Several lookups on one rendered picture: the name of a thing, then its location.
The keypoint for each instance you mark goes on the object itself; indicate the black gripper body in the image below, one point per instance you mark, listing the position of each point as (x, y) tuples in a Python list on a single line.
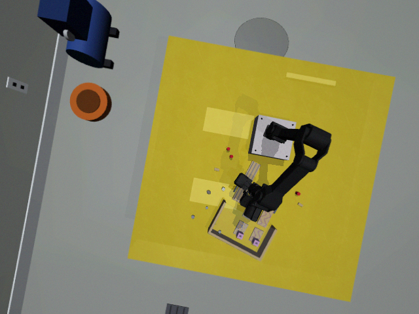
[(241, 181)]

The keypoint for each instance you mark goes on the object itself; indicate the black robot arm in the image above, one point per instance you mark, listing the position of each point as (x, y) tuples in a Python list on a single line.
[(269, 197)]

